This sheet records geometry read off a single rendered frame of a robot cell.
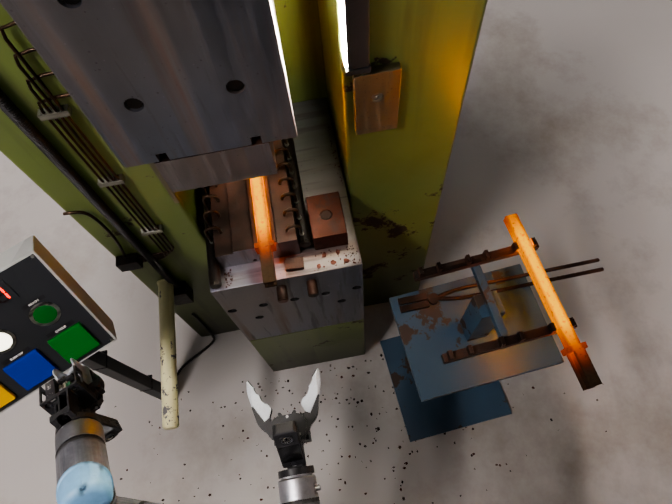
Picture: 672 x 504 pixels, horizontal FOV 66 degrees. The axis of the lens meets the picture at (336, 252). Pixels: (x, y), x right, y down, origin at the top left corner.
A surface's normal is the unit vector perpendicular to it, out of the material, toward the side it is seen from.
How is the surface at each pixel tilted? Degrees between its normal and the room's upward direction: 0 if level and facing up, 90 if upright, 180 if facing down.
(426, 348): 0
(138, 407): 0
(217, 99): 90
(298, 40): 90
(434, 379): 0
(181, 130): 90
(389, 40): 90
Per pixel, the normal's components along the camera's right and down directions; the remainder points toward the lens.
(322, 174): -0.06, -0.42
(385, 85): 0.18, 0.89
